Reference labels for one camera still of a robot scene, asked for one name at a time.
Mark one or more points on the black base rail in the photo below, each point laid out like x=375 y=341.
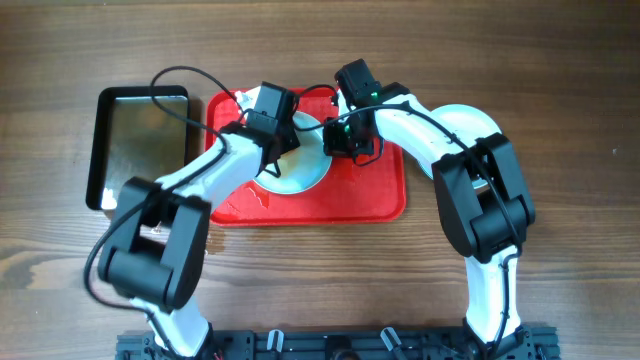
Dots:
x=430 y=344

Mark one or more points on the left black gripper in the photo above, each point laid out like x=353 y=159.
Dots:
x=288 y=141

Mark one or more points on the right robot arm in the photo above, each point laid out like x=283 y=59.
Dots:
x=483 y=202

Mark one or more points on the black metal tray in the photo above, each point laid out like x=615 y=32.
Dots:
x=136 y=134

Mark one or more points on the white plate top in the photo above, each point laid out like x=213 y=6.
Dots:
x=300 y=169

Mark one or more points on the red plastic tray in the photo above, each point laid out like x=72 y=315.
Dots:
x=348 y=193

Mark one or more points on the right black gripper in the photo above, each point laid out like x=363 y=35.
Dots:
x=335 y=148

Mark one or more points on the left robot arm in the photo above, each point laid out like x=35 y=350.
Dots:
x=153 y=252

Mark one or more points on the white plate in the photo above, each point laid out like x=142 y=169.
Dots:
x=300 y=169
x=467 y=123

